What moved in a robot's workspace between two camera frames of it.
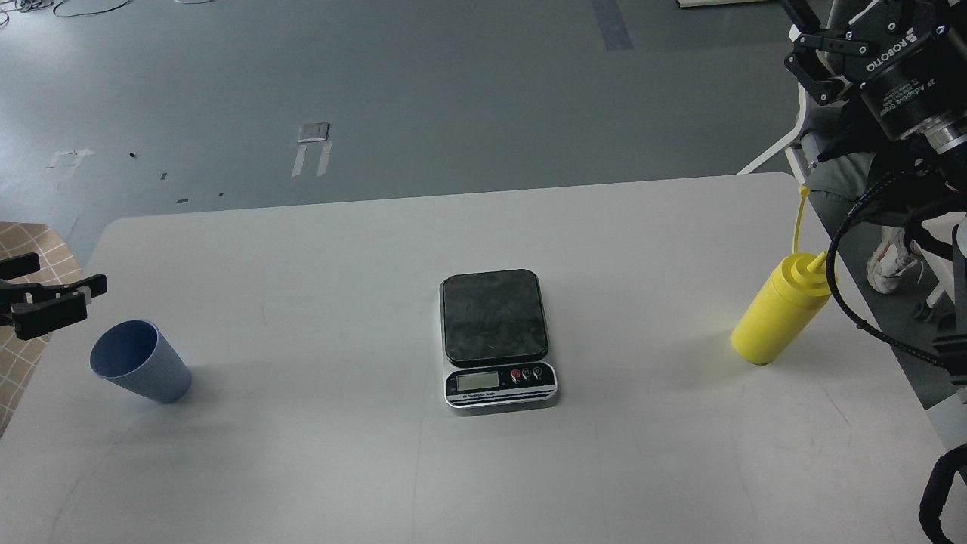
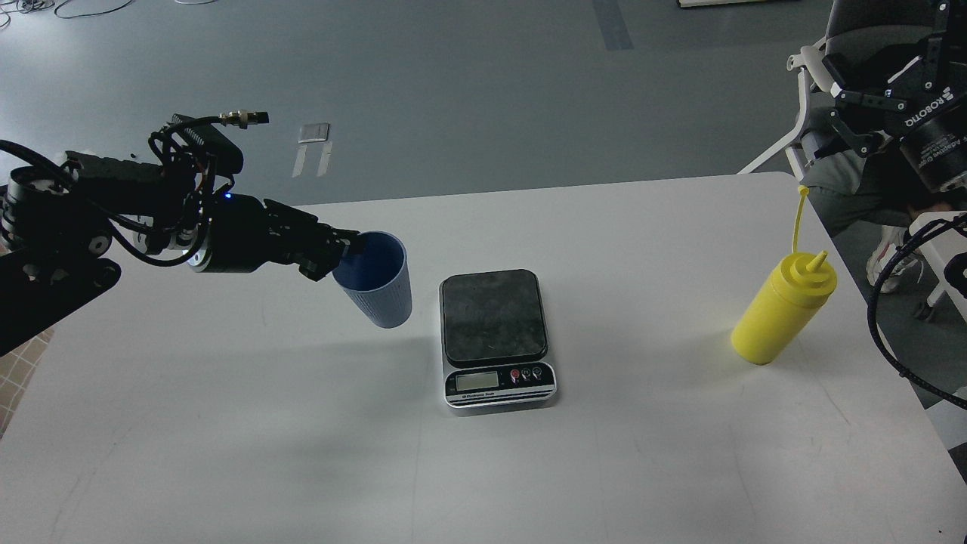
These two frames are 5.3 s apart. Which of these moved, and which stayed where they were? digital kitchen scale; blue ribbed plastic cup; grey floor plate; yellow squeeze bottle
Moved: blue ribbed plastic cup
Stayed: yellow squeeze bottle; digital kitchen scale; grey floor plate
